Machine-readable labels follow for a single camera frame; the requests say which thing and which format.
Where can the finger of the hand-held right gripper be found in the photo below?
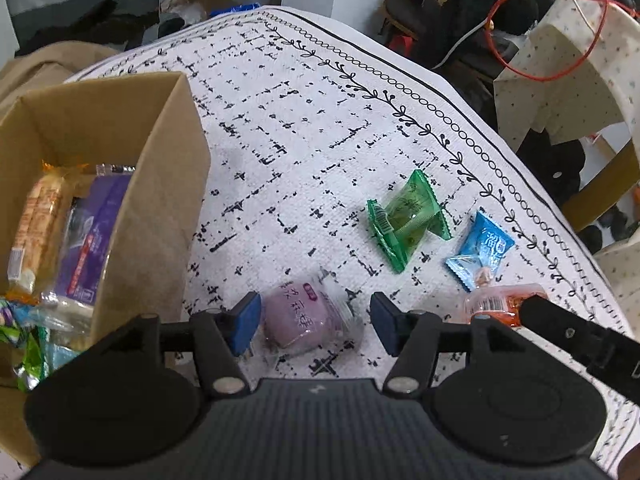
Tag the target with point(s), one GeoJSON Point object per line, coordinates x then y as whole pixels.
{"type": "Point", "coordinates": [575, 335]}

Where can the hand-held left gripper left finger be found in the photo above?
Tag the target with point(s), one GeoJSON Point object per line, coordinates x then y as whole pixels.
{"type": "Point", "coordinates": [247, 324]}

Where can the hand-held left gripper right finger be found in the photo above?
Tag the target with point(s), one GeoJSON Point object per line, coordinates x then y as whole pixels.
{"type": "Point", "coordinates": [382, 321]}

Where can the purple mochi packet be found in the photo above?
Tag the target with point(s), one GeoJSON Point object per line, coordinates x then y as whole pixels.
{"type": "Point", "coordinates": [305, 315]}

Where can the orange jelly packet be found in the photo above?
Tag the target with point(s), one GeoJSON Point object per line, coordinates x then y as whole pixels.
{"type": "Point", "coordinates": [495, 305]}

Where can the brown cardboard box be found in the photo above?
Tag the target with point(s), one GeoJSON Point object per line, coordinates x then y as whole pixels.
{"type": "Point", "coordinates": [165, 210]}

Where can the purple cake packet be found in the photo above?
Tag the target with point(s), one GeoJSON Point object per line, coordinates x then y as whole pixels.
{"type": "Point", "coordinates": [95, 240]}

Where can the orange bread packet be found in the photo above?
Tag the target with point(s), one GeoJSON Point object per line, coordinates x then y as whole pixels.
{"type": "Point", "coordinates": [40, 220]}

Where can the white floral cloth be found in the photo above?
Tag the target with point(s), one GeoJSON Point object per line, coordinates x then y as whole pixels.
{"type": "Point", "coordinates": [620, 267]}

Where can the green candy packet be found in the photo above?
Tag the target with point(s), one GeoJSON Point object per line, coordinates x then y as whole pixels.
{"type": "Point", "coordinates": [410, 220]}

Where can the small blue candy packet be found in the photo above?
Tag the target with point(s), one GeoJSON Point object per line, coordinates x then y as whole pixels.
{"type": "Point", "coordinates": [485, 250]}

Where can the white black-patterned tablecloth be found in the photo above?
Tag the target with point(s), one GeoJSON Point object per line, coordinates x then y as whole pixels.
{"type": "Point", "coordinates": [300, 135]}

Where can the green-edged clear snack packet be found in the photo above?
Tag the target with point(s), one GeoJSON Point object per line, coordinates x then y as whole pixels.
{"type": "Point", "coordinates": [50, 357]}

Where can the beige dotted chair cover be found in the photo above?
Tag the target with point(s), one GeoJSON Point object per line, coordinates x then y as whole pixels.
{"type": "Point", "coordinates": [560, 100]}

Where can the green and purple snack packet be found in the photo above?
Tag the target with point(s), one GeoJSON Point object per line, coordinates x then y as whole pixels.
{"type": "Point", "coordinates": [11, 317]}

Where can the beige cloth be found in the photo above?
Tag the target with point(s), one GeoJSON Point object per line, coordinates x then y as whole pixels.
{"type": "Point", "coordinates": [40, 65]}

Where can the wooden chair frame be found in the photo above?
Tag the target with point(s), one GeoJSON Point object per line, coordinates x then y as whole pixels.
{"type": "Point", "coordinates": [605, 180]}

